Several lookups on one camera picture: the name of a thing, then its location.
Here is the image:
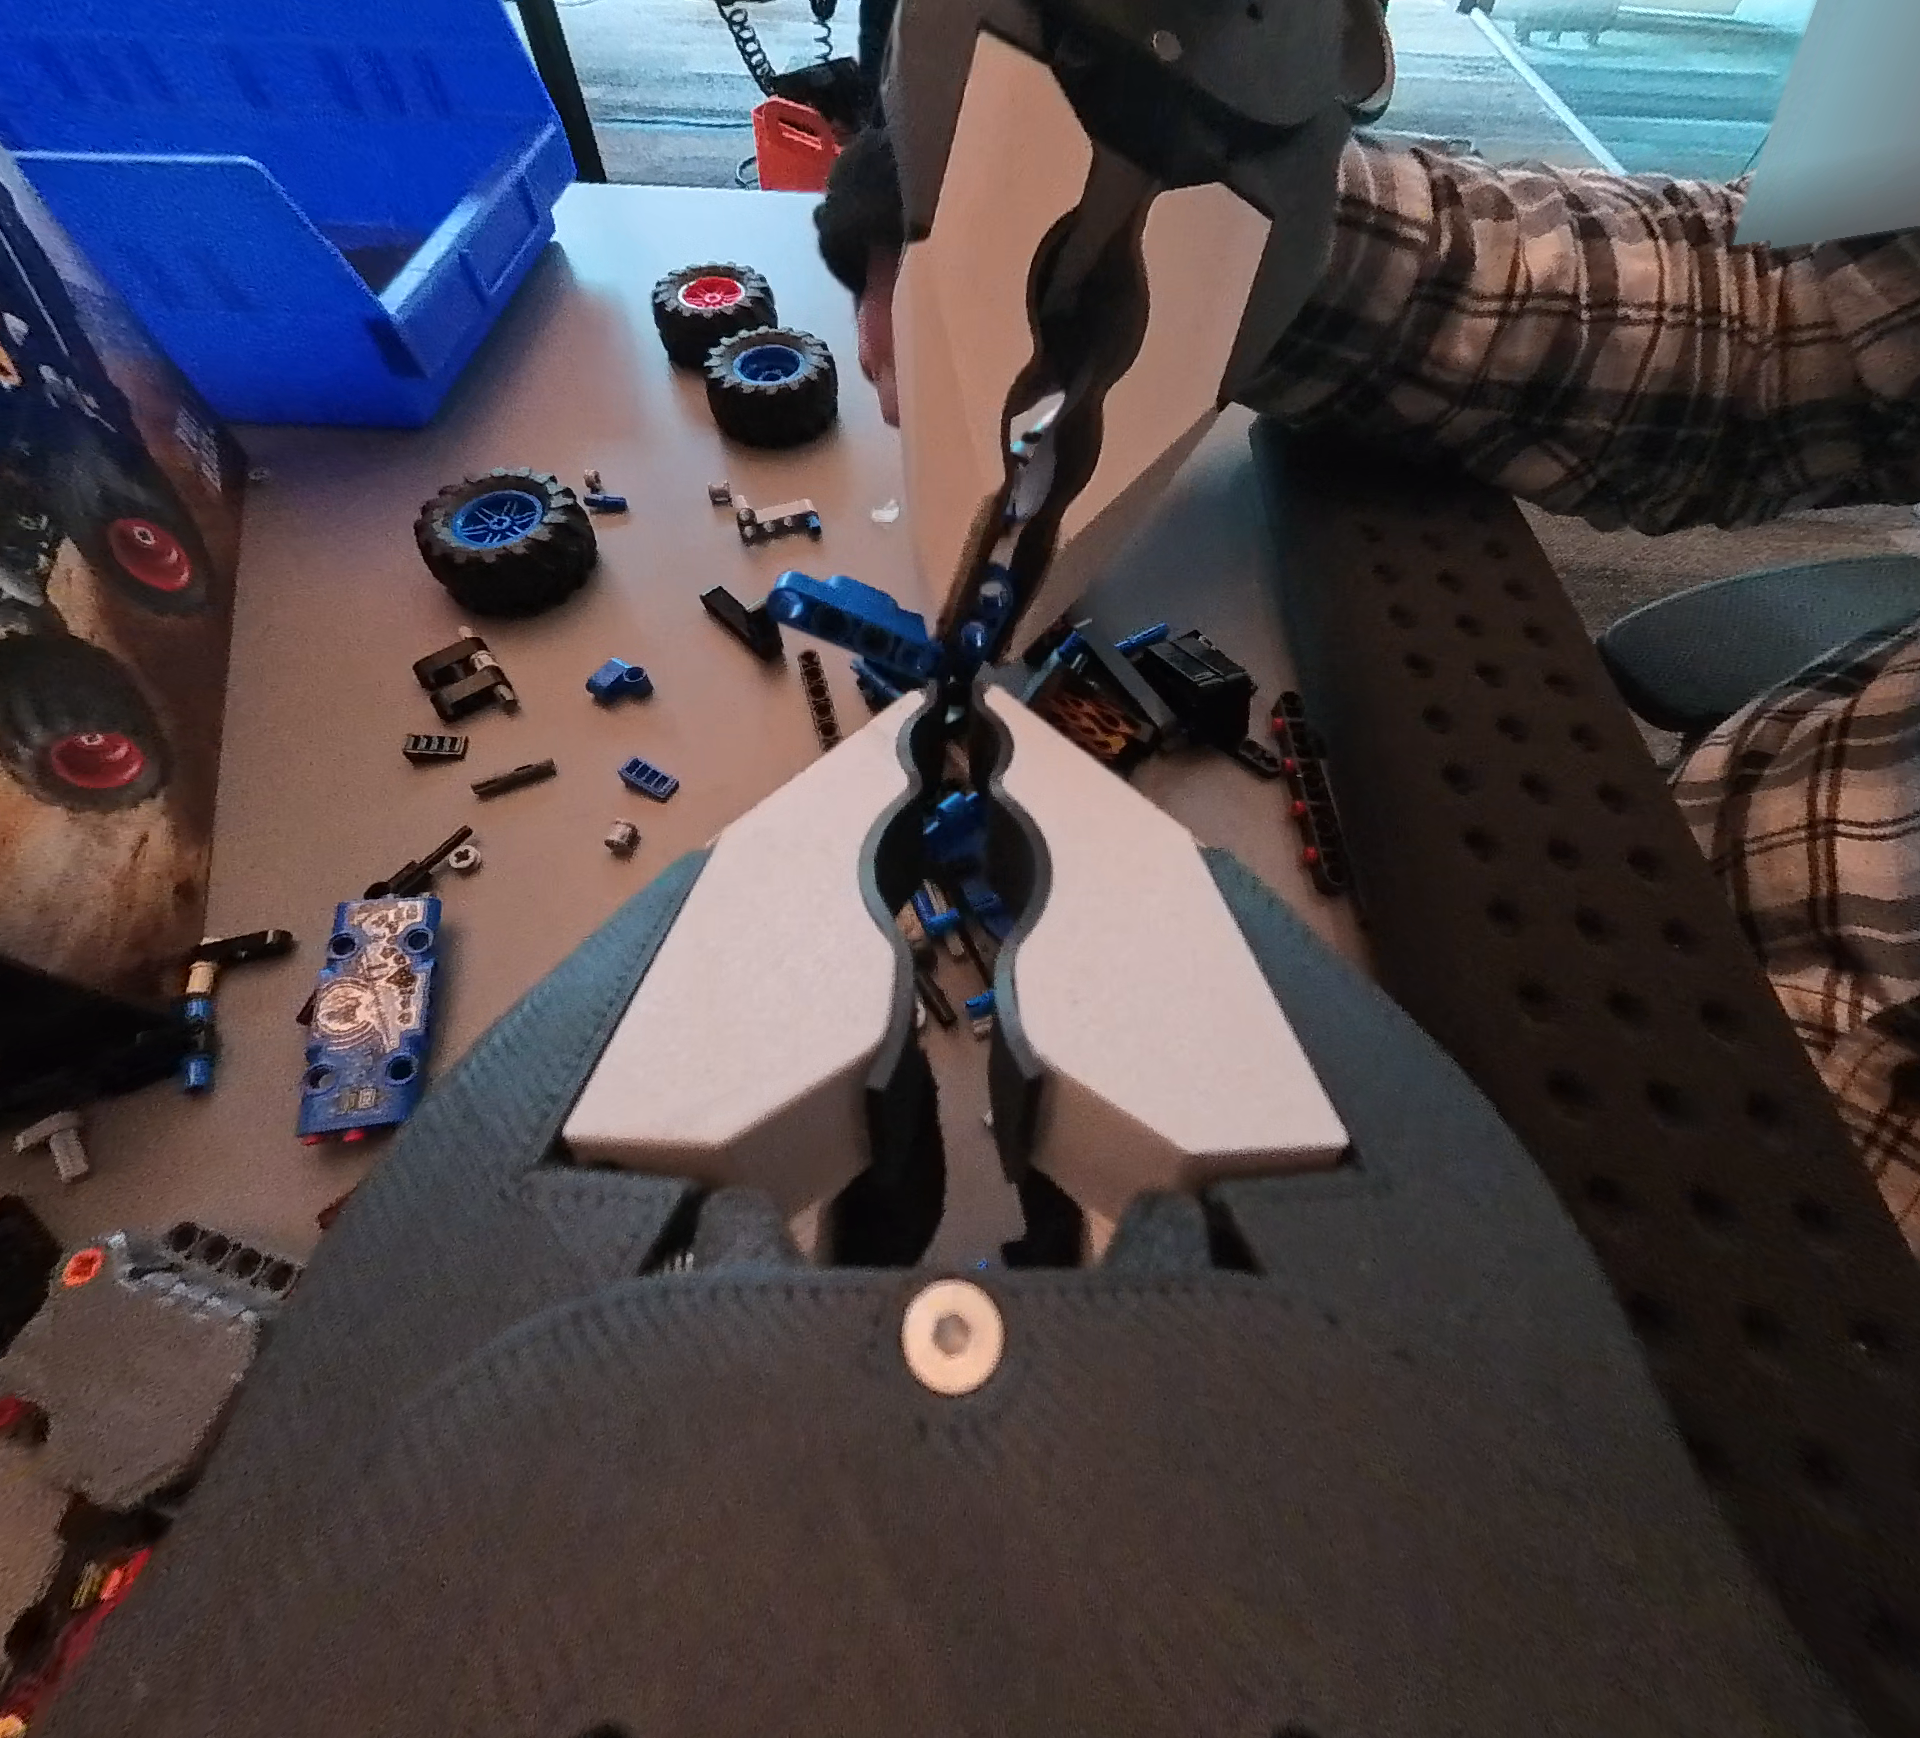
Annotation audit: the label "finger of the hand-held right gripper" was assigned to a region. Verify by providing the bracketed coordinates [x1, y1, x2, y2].
[899, 28, 1097, 614]
[1011, 178, 1283, 642]

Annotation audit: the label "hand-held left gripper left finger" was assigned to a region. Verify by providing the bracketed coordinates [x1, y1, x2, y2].
[559, 694, 921, 1260]

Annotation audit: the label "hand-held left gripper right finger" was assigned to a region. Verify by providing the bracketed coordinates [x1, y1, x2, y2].
[998, 694, 1358, 1254]

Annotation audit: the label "black wheel blue rim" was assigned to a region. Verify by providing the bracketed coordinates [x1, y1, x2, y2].
[412, 466, 604, 620]
[703, 326, 846, 452]

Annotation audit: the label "blue flame sticker panel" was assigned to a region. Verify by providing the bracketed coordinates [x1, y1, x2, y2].
[293, 889, 455, 1149]

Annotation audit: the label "blue toy frame piece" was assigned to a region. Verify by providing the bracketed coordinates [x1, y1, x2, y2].
[768, 569, 941, 698]

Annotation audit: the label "grey toy pull-back motor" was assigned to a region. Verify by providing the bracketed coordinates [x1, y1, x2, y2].
[0, 1220, 304, 1517]

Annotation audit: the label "person's right forearm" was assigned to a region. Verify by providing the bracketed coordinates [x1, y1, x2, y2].
[1240, 135, 1920, 540]

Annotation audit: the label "grey desk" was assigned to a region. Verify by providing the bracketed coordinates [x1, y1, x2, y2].
[0, 178, 1382, 1379]

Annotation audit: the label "person's right hand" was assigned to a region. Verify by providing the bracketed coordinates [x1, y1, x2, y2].
[857, 262, 909, 434]

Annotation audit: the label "red bucket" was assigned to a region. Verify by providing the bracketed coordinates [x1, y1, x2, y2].
[750, 94, 861, 199]

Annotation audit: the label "black beam red pins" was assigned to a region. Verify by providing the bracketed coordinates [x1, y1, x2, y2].
[1264, 686, 1356, 902]

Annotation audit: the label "black wheel red rim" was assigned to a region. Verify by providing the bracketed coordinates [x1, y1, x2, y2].
[650, 262, 783, 369]

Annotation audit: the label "black panel flame sticker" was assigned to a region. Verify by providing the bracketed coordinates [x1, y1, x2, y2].
[1033, 633, 1175, 776]

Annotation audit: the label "black toy pin connector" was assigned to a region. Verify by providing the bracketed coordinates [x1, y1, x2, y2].
[365, 821, 486, 902]

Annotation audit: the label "black perforated board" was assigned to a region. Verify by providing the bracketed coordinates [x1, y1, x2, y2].
[1255, 413, 1920, 1738]

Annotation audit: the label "black white toy pin cluster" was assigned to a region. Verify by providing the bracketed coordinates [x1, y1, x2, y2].
[409, 633, 522, 723]

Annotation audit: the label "black blue toy axle piece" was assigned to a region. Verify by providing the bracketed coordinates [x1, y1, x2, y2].
[173, 926, 299, 1098]

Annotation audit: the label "grey office chair seat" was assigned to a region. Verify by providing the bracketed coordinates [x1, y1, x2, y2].
[1588, 550, 1920, 738]

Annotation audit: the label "person's plaid clothed body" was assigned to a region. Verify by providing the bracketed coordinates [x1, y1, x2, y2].
[1664, 611, 1920, 1266]

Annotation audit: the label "blue plastic bin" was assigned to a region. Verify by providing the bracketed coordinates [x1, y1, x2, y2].
[0, 0, 575, 433]

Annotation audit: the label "monster truck toy set box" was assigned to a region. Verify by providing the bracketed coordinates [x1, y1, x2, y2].
[0, 149, 251, 1012]

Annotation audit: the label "black toy frame block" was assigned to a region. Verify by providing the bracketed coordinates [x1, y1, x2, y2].
[1131, 620, 1266, 752]

